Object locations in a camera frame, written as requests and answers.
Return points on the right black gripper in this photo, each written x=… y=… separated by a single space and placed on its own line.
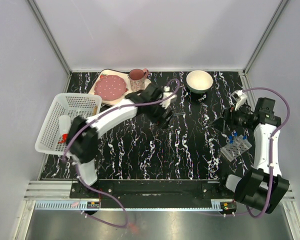
x=229 y=118

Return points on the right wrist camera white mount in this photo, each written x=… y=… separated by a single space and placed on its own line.
x=240 y=97

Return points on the pink polka dot plate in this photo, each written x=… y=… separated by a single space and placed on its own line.
x=110 y=87

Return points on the strawberry pattern square tray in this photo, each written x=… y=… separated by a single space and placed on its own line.
x=113 y=72

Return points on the white plastic perforated basket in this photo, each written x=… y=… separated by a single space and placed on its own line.
x=64 y=108

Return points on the small blue capped tube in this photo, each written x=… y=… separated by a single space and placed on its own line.
x=230 y=139

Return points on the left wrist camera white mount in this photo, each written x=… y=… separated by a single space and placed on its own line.
x=167 y=97

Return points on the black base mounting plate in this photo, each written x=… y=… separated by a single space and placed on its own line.
x=161 y=195

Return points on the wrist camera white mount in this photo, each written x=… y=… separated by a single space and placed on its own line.
x=167 y=97
x=240 y=97

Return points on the white wash bottle red cap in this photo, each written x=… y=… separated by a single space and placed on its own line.
x=64 y=127

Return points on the white ceramic bowl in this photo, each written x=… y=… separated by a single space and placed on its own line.
x=199 y=81

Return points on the wooden test tube clamp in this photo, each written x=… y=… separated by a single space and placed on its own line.
x=95 y=111

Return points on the clear test tube rack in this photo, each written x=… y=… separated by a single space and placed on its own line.
x=233 y=151

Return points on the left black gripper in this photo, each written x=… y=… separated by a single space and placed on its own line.
x=159 y=119

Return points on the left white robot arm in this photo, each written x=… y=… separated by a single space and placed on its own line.
x=84 y=133

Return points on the pink patterned mug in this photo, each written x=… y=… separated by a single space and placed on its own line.
x=137 y=79

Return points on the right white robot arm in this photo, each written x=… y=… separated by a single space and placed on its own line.
x=263 y=186

